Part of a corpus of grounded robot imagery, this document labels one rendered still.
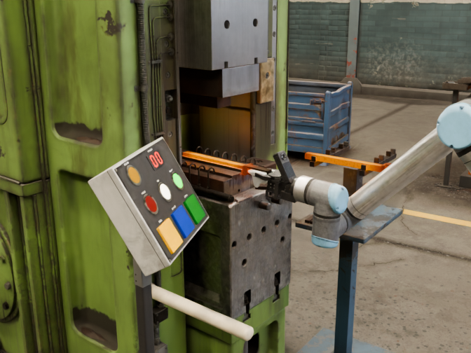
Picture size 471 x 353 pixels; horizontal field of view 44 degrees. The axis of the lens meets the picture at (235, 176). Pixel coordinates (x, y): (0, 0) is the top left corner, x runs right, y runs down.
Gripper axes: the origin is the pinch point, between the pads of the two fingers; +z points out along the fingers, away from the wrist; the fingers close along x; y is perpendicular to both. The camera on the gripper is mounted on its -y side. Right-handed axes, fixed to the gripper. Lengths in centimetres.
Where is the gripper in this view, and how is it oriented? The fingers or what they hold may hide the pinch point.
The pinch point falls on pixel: (252, 169)
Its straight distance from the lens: 209.2
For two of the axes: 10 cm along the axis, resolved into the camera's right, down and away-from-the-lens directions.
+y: -0.3, 9.5, 3.2
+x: 6.3, -2.3, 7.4
